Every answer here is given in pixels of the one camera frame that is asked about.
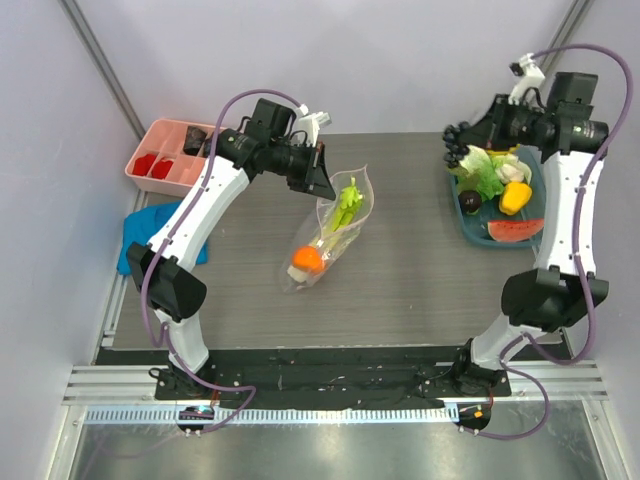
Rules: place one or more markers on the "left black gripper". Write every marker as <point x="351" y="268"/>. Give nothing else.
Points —
<point x="314" y="179"/>

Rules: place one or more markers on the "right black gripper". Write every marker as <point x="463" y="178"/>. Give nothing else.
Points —
<point x="486" y="126"/>

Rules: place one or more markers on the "dark grape bunch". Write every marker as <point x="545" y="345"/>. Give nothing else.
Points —
<point x="456" y="151"/>

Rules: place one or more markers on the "green celery stalk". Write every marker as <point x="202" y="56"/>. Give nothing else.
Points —
<point x="332" y="227"/>

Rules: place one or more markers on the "clear zip top bag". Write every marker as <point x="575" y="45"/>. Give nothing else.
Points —
<point x="310" y="226"/>

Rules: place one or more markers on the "orange tangerine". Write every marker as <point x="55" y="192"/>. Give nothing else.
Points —
<point x="308" y="259"/>

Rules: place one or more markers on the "watermelon slice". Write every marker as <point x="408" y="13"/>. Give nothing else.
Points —
<point x="514" y="231"/>

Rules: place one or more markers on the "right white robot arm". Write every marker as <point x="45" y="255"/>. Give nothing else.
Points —
<point x="562" y="287"/>

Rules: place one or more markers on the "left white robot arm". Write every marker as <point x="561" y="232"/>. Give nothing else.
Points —
<point x="275" y="138"/>

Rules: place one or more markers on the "teal food tray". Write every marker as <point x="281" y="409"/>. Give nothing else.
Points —
<point x="474" y="227"/>

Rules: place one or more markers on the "white cauliflower piece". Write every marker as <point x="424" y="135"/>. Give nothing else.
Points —
<point x="508" y="173"/>

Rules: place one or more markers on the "green lettuce leaf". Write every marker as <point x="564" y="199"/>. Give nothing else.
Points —
<point x="477" y="172"/>

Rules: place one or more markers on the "yellow bell pepper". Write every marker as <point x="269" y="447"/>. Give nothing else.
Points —
<point x="515" y="197"/>

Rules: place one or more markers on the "dark purple plum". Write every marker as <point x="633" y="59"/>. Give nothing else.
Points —
<point x="470" y="201"/>

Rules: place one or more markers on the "dark rolls in tray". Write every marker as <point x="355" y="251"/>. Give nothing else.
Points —
<point x="198" y="141"/>

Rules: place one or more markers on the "pink divided tray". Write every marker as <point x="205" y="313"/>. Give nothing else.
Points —
<point x="165" y="137"/>

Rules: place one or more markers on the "red items in tray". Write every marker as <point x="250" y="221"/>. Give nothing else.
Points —
<point x="149" y="165"/>

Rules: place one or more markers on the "blue cloth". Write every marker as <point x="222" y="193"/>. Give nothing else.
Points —
<point x="140" y="226"/>

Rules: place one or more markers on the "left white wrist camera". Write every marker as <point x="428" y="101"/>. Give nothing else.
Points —
<point x="308" y="124"/>

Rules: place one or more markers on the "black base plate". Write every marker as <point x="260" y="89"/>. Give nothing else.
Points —
<point x="326" y="379"/>

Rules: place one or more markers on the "slotted cable duct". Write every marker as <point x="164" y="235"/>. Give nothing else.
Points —
<point x="198" y="415"/>

